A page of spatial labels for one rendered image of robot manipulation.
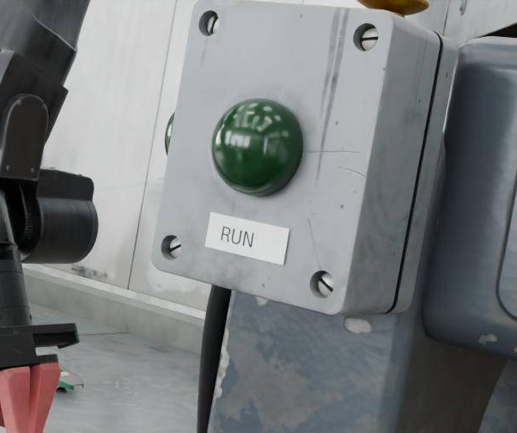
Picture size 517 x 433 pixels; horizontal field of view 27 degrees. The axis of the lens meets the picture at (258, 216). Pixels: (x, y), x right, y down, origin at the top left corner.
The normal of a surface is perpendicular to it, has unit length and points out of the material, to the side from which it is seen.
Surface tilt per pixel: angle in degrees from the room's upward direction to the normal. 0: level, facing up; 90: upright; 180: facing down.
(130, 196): 90
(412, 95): 90
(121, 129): 90
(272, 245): 90
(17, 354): 63
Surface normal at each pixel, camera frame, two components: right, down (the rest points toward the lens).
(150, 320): -0.56, -0.05
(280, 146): 0.33, 0.02
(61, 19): 0.84, -0.02
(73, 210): 0.80, -0.31
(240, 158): -0.46, 0.21
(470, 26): -0.98, -0.17
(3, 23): -0.47, -0.35
